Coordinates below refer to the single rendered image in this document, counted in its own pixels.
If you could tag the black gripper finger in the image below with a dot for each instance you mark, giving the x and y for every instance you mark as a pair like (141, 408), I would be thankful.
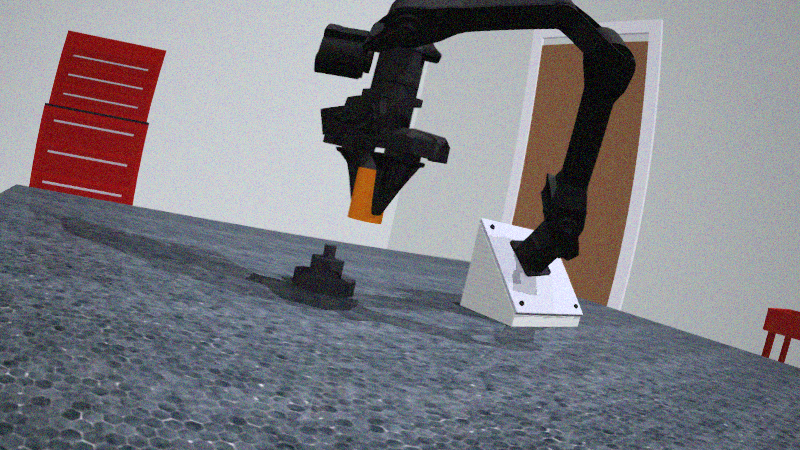
(392, 173)
(356, 159)

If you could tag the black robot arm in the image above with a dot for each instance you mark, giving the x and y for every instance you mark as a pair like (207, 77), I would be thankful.
(405, 38)

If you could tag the orange knob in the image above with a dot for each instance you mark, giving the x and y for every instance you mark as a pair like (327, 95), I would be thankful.
(361, 200)

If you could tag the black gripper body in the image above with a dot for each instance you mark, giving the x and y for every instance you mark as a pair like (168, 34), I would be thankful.
(398, 140)

